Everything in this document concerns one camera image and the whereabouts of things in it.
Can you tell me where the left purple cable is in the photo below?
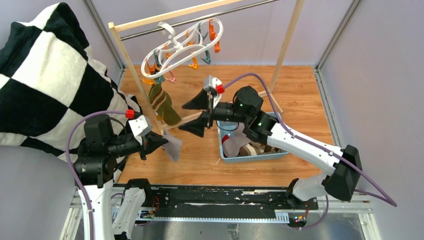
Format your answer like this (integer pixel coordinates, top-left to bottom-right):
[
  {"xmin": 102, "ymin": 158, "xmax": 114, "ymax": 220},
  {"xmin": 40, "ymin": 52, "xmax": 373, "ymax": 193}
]
[{"xmin": 64, "ymin": 109, "xmax": 135, "ymax": 240}]

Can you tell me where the teal clothes peg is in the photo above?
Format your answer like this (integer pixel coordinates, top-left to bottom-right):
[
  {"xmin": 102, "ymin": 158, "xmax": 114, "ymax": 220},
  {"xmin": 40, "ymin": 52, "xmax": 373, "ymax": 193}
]
[{"xmin": 200, "ymin": 50, "xmax": 212, "ymax": 65}]

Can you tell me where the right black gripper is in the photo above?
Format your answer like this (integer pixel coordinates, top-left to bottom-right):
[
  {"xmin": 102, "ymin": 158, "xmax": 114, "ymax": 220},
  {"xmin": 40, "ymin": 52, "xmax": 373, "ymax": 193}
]
[{"xmin": 178, "ymin": 88, "xmax": 250, "ymax": 138}]

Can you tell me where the light blue plastic basket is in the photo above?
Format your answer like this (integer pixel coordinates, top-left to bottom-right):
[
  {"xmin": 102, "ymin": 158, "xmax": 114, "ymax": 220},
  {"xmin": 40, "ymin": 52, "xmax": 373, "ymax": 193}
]
[{"xmin": 216, "ymin": 121, "xmax": 288, "ymax": 164}]

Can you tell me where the orange clothes peg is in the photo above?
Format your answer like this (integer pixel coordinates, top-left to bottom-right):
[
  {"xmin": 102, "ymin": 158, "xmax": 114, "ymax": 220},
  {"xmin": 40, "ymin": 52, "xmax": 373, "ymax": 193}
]
[
  {"xmin": 214, "ymin": 41, "xmax": 221, "ymax": 53},
  {"xmin": 208, "ymin": 19, "xmax": 217, "ymax": 41}
]

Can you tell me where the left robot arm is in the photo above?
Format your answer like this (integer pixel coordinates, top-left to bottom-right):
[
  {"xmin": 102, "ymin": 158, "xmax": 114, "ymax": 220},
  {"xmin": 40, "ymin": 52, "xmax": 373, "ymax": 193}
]
[{"xmin": 72, "ymin": 110, "xmax": 169, "ymax": 240}]

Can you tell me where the white round clip hanger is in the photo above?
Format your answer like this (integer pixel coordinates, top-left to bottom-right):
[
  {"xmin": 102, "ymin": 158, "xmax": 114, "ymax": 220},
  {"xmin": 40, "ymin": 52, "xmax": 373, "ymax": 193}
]
[{"xmin": 140, "ymin": 17, "xmax": 224, "ymax": 79}]

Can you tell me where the green striped sock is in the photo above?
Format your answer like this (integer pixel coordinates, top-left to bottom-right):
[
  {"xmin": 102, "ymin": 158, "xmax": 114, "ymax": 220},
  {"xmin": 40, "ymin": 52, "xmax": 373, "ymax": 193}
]
[{"xmin": 148, "ymin": 84, "xmax": 182, "ymax": 126}]

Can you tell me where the black white checkered blanket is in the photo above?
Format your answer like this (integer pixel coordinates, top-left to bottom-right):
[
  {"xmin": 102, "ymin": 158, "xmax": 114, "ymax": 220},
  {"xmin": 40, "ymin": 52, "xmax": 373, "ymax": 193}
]
[{"xmin": 0, "ymin": 2, "xmax": 142, "ymax": 162}]

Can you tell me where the pink clothes peg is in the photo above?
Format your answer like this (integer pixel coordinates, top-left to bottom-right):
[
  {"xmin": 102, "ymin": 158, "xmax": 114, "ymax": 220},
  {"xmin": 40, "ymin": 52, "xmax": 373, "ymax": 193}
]
[{"xmin": 165, "ymin": 71, "xmax": 177, "ymax": 84}]

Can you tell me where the grey sock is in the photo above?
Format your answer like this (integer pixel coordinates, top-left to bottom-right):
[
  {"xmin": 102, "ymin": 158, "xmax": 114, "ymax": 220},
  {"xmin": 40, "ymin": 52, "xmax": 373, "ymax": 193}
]
[
  {"xmin": 222, "ymin": 123, "xmax": 251, "ymax": 158},
  {"xmin": 162, "ymin": 130, "xmax": 183, "ymax": 162}
]

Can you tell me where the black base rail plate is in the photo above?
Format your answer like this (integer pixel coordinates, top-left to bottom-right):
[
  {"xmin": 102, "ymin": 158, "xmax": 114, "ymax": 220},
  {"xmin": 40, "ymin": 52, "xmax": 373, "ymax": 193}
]
[{"xmin": 135, "ymin": 184, "xmax": 319, "ymax": 223}]

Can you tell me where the wooden clothes rack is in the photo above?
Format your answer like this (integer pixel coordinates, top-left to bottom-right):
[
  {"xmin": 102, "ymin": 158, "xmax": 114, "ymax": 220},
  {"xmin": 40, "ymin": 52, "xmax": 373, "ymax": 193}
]
[{"xmin": 107, "ymin": 0, "xmax": 306, "ymax": 137}]

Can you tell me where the yellow clothes peg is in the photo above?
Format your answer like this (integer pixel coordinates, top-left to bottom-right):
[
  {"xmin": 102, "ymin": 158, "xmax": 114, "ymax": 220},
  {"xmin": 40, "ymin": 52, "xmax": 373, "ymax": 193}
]
[{"xmin": 188, "ymin": 57, "xmax": 199, "ymax": 70}]

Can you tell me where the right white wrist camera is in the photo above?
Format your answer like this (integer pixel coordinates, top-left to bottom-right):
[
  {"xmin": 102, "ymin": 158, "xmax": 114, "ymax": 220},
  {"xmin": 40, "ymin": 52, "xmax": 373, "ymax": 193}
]
[{"xmin": 203, "ymin": 75, "xmax": 225, "ymax": 109}]

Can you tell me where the brown striped sock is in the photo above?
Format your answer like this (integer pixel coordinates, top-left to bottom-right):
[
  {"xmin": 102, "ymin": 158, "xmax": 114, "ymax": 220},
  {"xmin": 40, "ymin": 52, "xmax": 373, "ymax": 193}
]
[{"xmin": 237, "ymin": 143, "xmax": 286, "ymax": 157}]

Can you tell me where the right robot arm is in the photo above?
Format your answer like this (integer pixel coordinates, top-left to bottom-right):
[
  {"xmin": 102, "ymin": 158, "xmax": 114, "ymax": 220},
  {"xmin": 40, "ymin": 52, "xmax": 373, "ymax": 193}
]
[{"xmin": 178, "ymin": 86, "xmax": 362, "ymax": 209}]

